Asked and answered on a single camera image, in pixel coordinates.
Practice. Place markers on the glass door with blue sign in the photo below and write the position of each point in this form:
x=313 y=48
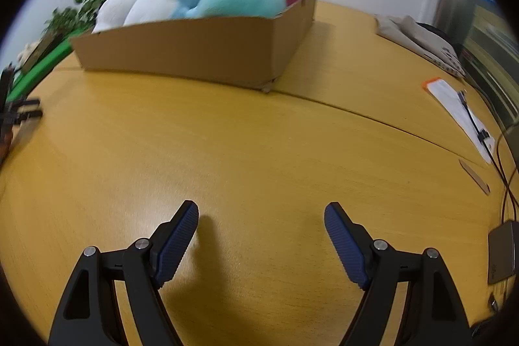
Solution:
x=482 y=17

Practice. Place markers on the wooden stick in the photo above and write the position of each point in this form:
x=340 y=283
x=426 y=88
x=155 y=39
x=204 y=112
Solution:
x=474 y=175

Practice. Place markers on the cardboard box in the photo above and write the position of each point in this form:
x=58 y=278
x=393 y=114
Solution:
x=194 y=46

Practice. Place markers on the green bar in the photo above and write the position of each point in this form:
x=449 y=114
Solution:
x=40 y=66

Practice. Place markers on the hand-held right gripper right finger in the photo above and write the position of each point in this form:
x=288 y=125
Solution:
x=344 y=244

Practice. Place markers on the grey flat device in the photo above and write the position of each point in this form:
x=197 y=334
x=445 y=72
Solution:
x=505 y=252

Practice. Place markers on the green leafy plant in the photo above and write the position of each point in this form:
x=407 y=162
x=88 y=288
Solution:
x=91 y=3

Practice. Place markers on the brown card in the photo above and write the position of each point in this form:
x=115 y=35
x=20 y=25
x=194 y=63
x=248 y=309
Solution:
x=42 y=48

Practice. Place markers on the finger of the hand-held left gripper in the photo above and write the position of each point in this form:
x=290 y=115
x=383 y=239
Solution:
x=28 y=102
x=30 y=115

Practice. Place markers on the white envelope orange corner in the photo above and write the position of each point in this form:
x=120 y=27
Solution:
x=454 y=102

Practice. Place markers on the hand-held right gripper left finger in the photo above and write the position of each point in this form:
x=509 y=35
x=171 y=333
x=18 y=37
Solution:
x=178 y=244

